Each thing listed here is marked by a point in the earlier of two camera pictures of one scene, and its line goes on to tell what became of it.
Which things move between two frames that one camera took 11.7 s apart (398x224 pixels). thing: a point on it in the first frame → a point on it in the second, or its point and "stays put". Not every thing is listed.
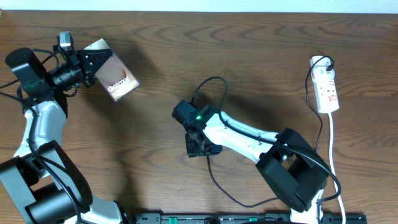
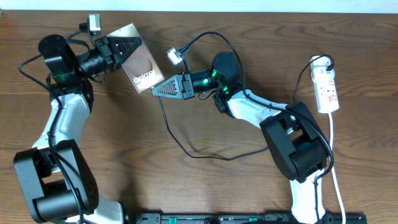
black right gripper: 191,150 → 183,84
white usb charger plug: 319,70 stays put
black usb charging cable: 317,146 → 245,155
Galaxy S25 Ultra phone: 113,74 → 140,66
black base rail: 246,218 stays put
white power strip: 327,94 stays put
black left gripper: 83,58 → 105,46
